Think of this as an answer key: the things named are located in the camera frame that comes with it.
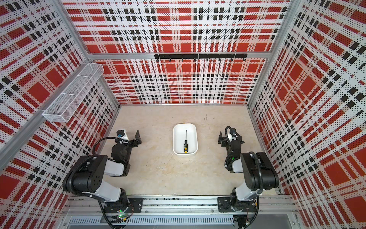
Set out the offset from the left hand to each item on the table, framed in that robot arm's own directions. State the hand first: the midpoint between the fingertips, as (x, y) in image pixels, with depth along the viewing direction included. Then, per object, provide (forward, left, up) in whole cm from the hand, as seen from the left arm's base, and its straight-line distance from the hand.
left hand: (133, 131), depth 90 cm
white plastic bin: (+1, -33, -12) cm, 35 cm away
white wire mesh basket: (+16, +48, +8) cm, 51 cm away
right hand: (+1, -63, -2) cm, 63 cm away
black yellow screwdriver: (-4, -34, -11) cm, 36 cm away
